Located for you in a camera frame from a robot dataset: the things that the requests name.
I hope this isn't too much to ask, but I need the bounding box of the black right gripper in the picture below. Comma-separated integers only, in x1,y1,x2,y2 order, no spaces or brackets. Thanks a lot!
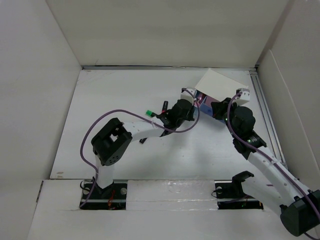
211,97,241,138

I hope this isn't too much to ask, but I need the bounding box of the light blue drawer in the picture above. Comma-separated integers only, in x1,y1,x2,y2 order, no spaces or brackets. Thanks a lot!
195,91,208,114

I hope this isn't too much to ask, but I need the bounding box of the dark blue drawer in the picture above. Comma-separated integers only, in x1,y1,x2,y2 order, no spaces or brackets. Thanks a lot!
199,103,225,123

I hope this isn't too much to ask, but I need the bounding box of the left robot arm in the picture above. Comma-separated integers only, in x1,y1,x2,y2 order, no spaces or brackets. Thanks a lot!
91,99,195,199

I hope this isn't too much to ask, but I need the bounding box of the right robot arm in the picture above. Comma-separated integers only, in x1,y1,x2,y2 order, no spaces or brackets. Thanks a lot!
211,97,320,237

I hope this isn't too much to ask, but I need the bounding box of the pink drawer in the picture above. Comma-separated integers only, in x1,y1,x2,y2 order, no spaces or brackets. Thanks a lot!
204,96,216,106

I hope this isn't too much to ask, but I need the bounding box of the black pink highlighter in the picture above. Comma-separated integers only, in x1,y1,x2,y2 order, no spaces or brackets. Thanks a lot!
161,100,169,113

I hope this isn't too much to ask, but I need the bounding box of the white drawer cabinet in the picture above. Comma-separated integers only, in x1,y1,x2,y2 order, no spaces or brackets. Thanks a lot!
195,69,249,102

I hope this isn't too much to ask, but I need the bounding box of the green cap marker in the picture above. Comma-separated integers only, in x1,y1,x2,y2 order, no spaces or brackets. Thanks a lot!
145,110,154,118

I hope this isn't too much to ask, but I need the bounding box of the small black flat object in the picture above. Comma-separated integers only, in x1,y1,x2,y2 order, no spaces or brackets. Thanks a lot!
139,138,147,144

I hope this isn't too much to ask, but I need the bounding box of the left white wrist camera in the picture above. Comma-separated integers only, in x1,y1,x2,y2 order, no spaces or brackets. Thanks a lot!
180,87,197,105

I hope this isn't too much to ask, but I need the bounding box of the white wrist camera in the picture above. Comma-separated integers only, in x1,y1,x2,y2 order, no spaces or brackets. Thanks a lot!
235,88,251,106
180,87,197,105

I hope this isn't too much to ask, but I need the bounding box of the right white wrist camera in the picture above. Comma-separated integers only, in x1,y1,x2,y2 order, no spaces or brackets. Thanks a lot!
235,88,251,106

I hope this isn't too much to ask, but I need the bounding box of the aluminium rail right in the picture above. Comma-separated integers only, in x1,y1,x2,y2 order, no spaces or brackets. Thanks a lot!
249,70,287,168

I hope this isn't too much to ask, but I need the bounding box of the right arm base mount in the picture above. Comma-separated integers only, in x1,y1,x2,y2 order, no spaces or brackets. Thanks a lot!
211,171,264,210

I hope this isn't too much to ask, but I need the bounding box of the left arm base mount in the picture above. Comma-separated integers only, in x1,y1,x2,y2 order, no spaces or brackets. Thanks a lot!
79,179,128,211

